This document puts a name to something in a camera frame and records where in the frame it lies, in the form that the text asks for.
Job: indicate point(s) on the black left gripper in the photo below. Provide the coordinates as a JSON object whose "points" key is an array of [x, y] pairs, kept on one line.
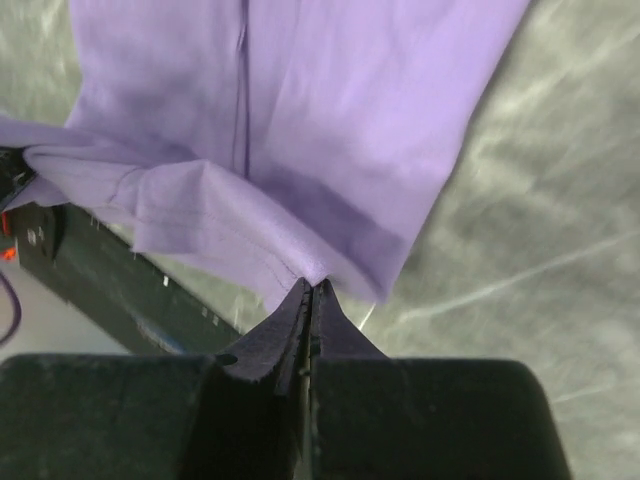
{"points": [[15, 175]]}

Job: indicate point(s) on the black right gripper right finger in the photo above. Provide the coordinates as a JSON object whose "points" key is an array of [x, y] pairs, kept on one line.
{"points": [[376, 417]]}

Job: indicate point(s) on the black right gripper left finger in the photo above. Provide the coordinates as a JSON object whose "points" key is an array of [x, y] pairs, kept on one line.
{"points": [[248, 423]]}

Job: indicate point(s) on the purple t shirt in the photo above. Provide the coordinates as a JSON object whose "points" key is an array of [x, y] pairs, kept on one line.
{"points": [[269, 141]]}

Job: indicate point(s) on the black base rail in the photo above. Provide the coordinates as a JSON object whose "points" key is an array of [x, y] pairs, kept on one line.
{"points": [[90, 267]]}

